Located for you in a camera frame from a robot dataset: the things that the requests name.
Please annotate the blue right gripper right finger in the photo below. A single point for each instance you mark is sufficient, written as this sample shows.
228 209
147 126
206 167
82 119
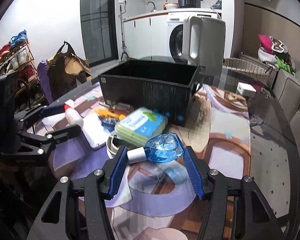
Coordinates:
193 172

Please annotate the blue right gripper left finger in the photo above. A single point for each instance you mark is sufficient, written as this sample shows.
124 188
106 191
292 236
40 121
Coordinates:
119 163

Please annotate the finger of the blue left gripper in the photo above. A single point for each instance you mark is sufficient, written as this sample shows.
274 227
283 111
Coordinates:
52 110
67 133

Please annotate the white glue bottle red cap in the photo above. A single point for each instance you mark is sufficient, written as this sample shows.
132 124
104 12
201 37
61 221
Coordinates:
72 116

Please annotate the yellow plastic clip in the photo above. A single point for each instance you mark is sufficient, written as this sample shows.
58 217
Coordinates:
108 114

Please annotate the wet wipes pack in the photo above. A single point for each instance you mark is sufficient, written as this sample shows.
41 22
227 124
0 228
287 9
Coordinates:
140 126

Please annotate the blue eye drop bottle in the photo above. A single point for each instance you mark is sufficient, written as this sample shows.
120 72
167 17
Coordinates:
160 149

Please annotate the anime print desk mat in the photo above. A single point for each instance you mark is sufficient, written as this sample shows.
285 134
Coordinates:
157 201

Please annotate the shoe rack with shoes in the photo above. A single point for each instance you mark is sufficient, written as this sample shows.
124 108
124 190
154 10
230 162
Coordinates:
16 57

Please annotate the floor mop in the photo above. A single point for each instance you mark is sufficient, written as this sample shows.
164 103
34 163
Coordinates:
124 54

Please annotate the black storage box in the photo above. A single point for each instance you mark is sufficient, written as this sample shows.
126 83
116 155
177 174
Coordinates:
164 87

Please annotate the small white box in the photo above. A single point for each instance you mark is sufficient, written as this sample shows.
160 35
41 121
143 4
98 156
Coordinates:
245 89

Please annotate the wicker basket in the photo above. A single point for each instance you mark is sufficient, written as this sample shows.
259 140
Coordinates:
258 71

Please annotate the grey sofa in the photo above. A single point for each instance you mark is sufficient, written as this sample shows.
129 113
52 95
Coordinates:
287 91

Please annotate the white electric kettle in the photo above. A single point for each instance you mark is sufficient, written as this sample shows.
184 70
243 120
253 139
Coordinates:
203 46

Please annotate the pile of clothes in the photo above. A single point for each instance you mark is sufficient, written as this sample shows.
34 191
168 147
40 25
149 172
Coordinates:
275 53

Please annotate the white washing machine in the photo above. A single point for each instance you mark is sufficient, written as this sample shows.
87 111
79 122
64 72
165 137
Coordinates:
175 32

